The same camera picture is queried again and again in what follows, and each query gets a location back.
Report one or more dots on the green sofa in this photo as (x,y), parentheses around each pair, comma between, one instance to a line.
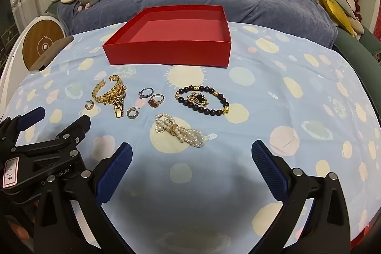
(357,44)

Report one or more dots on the red cardboard box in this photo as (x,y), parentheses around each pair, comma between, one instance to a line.
(166,49)

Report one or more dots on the gold cushion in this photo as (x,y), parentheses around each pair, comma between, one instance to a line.
(333,5)

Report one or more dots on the blue printed tablecloth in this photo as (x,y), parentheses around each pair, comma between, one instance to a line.
(268,111)

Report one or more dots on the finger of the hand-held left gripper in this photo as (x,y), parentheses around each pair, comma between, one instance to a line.
(29,119)
(78,125)

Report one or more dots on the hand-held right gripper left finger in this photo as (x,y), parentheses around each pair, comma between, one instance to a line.
(114,173)

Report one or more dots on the brown flat case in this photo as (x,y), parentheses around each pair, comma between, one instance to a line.
(49,57)

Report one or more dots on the beige plush toy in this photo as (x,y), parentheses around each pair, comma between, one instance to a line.
(355,25)

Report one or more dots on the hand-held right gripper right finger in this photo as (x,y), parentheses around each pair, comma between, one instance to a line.
(269,170)

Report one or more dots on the gold hoop earring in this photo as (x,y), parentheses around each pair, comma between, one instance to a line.
(131,112)
(89,105)

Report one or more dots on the round white wooden appliance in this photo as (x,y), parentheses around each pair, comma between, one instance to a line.
(35,43)

